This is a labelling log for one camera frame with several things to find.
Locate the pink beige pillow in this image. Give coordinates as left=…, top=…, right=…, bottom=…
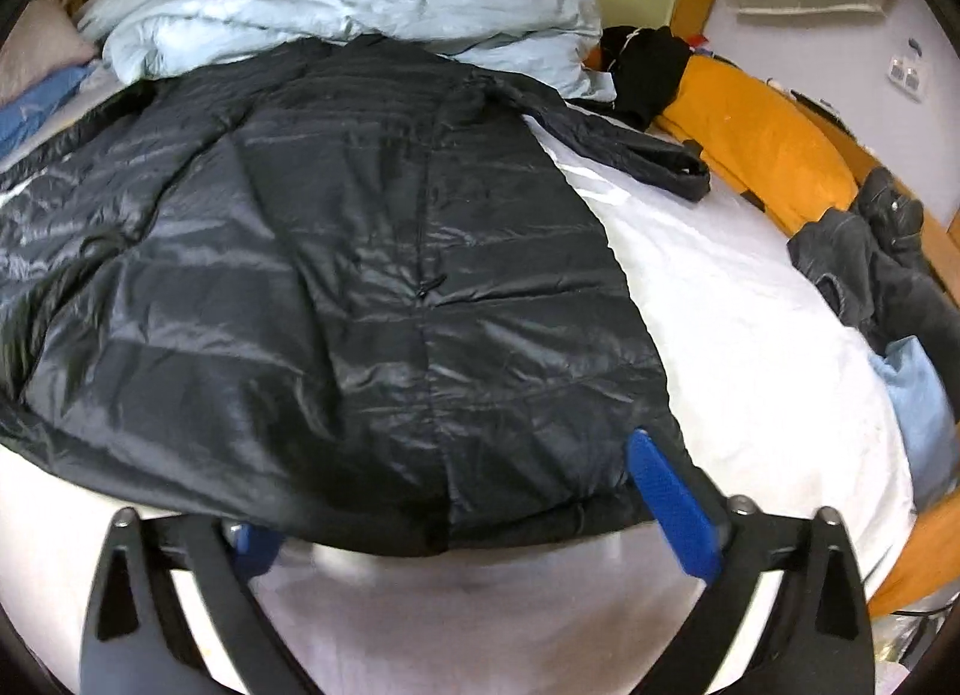
left=0, top=0, right=98, bottom=106

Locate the white wall socket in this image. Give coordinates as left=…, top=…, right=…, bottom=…
left=887, top=55, right=929, bottom=102

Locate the blue pillow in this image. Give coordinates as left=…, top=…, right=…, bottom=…
left=0, top=63, right=94, bottom=156

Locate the white patterned bed sheet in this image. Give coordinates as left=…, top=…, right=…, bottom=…
left=2, top=133, right=911, bottom=693

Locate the black puffer down jacket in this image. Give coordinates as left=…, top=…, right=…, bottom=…
left=2, top=35, right=709, bottom=557

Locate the orange wooden bed frame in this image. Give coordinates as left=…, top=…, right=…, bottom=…
left=668, top=0, right=960, bottom=621

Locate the black garment at headboard corner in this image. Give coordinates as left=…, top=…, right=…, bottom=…
left=601, top=26, right=692, bottom=130

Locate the light blue cloth piece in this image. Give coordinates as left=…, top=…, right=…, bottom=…
left=871, top=336, right=958, bottom=512

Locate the dark grey crumpled clothing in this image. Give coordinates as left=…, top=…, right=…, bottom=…
left=788, top=167, right=958, bottom=406

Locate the light blue duvet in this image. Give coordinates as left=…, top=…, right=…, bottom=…
left=76, top=0, right=615, bottom=102

